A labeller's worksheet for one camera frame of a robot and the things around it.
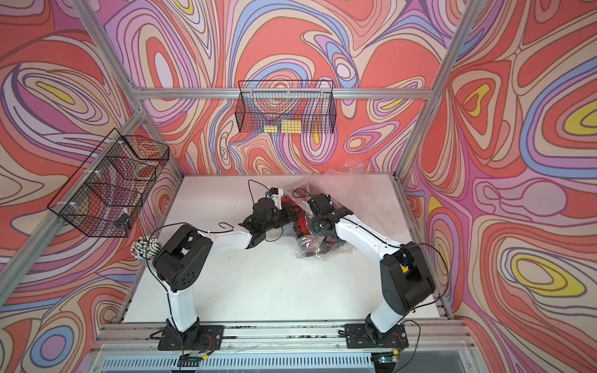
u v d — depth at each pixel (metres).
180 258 0.50
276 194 0.85
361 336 0.73
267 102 0.96
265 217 0.74
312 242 0.80
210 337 0.72
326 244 0.87
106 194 0.75
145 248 0.75
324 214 0.68
